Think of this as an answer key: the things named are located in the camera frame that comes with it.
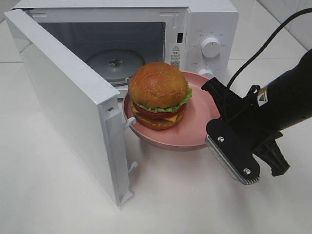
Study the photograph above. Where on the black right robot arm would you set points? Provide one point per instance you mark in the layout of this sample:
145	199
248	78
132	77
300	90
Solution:
287	100

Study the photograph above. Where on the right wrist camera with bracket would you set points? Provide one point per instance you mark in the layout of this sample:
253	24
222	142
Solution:
231	152

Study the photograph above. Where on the upper white power knob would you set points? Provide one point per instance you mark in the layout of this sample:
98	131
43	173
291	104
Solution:
210	46

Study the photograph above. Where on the white microwave oven body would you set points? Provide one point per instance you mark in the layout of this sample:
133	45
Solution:
169	31

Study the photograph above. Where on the pink round plate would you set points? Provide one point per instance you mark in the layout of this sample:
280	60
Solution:
190	133

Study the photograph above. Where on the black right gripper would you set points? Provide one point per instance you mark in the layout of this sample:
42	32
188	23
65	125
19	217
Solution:
242	115

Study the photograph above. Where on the lower white timer knob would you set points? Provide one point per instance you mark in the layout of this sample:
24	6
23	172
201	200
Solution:
206	72

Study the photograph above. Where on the glass microwave turntable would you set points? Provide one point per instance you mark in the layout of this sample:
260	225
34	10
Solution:
116	66

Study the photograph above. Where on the burger with lettuce and tomato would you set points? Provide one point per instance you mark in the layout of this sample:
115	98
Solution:
159	94

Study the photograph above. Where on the white microwave door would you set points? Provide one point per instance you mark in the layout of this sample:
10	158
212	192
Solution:
81	104

